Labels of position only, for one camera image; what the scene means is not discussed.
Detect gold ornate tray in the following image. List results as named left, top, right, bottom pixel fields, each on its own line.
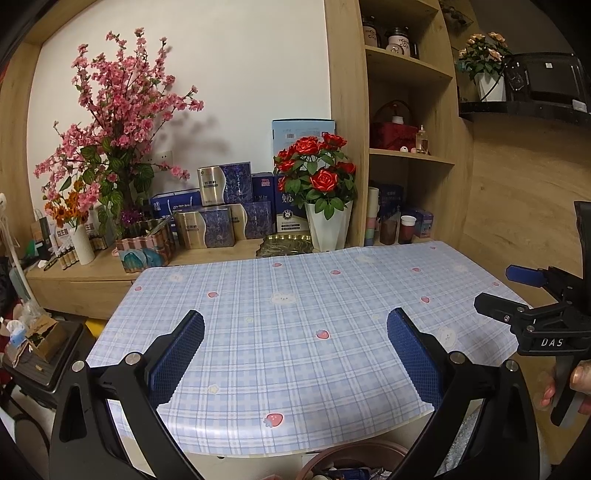
left=256, top=233, right=315, bottom=258

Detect dark blue red-label box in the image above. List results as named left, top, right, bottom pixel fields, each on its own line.
left=252, top=172, right=278, bottom=204

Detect brown plastic bin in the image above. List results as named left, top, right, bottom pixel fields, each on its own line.
left=300, top=440, right=411, bottom=480

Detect row of small brown vials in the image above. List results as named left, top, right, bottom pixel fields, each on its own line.
left=56, top=247, right=80, bottom=271

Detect white brown ceramic jar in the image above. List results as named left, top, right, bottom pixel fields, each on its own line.
left=385, top=27, right=419, bottom=58

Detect wooden shelf unit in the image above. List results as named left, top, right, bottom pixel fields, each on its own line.
left=323, top=0, right=476, bottom=247

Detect red gift basket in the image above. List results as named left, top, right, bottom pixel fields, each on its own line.
left=372, top=99, right=416, bottom=151

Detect black case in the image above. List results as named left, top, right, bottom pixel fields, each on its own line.
left=2, top=318, right=98, bottom=398

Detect blue plaid tablecloth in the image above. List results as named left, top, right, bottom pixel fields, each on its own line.
left=87, top=240, right=532, bottom=455

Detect pink striped tin basket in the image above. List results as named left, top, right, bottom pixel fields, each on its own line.
left=115, top=219, right=176, bottom=274

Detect stack of pastel cups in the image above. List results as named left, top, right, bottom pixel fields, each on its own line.
left=366, top=187, right=380, bottom=247

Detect gold purple gift box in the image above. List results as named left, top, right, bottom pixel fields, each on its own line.
left=230, top=200, right=278, bottom=241
left=174, top=207, right=235, bottom=250
left=198, top=161, right=253, bottom=206

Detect dark clothing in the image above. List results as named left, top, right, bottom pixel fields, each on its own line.
left=0, top=258, right=19, bottom=315

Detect dark blue shelf box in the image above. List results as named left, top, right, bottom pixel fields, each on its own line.
left=378, top=185, right=404, bottom=222

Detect cardboard box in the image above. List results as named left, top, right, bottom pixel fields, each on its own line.
left=21, top=314, right=70, bottom=363

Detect small dark green paper bag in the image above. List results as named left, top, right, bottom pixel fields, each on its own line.
left=31, top=217, right=52, bottom=259

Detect orange flowers in white vase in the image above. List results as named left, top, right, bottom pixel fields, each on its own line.
left=44, top=182, right=95, bottom=266

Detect black countertop oven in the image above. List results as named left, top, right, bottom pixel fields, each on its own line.
left=505, top=52, right=591, bottom=104

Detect long blue carton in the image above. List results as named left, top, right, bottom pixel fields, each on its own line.
left=150, top=190, right=204, bottom=220

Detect person's right hand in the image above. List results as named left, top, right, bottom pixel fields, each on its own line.
left=533, top=360, right=591, bottom=416

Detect grey fluffy cushion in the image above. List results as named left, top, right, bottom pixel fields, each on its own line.
left=436, top=406, right=485, bottom=478

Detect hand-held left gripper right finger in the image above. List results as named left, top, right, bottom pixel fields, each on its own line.
left=387, top=308, right=541, bottom=480

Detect red roses in white vase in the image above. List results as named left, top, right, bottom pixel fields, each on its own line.
left=273, top=133, right=357, bottom=254

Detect small blue box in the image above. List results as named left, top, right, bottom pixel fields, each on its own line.
left=411, top=208, right=435, bottom=238

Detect wooden sideboard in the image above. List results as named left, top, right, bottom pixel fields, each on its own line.
left=25, top=235, right=278, bottom=321

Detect light blue flat box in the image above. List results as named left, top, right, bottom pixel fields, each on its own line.
left=271, top=119, right=337, bottom=158

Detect peach roses in white pot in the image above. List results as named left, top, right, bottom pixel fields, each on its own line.
left=457, top=31, right=513, bottom=101

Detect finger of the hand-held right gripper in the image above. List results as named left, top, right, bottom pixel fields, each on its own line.
left=505, top=264, right=551, bottom=289
left=474, top=292, right=539, bottom=334

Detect pink blossom arrangement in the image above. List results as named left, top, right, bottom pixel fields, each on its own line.
left=33, top=28, right=205, bottom=241

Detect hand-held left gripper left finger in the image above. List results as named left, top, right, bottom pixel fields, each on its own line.
left=48, top=310, right=206, bottom=480

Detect black wall shelf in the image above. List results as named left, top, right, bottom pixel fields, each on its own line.
left=458, top=99, right=591, bottom=125

